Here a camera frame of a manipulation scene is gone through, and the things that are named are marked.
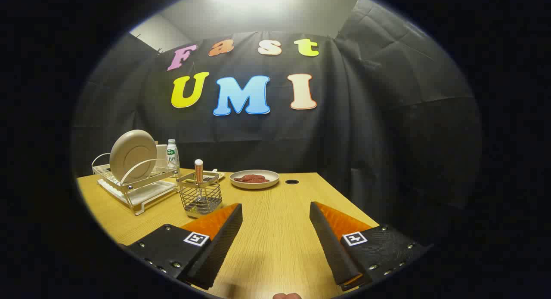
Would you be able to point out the white drip tray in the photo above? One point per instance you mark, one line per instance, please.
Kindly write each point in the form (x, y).
(148, 193)

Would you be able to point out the small plastic drink bottle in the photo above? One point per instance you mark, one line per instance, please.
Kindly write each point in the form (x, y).
(172, 155)

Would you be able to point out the black backdrop cloth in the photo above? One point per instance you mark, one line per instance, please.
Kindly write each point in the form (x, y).
(366, 131)

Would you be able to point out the white divided snack tray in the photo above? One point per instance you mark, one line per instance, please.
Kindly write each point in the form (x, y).
(219, 175)

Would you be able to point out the white toaster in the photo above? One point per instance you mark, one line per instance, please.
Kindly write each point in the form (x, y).
(161, 155)

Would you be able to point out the beige plate with meat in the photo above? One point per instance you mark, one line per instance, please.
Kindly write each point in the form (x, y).
(258, 185)

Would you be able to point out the red meat patty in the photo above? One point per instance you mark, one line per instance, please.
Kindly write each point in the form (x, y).
(243, 178)
(261, 178)

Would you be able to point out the beige round plate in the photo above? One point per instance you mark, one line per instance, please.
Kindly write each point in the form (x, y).
(131, 155)

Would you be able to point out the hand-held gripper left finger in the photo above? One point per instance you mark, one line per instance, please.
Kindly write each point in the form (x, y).
(219, 247)

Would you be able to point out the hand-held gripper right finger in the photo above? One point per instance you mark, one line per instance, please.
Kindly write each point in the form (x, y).
(331, 247)

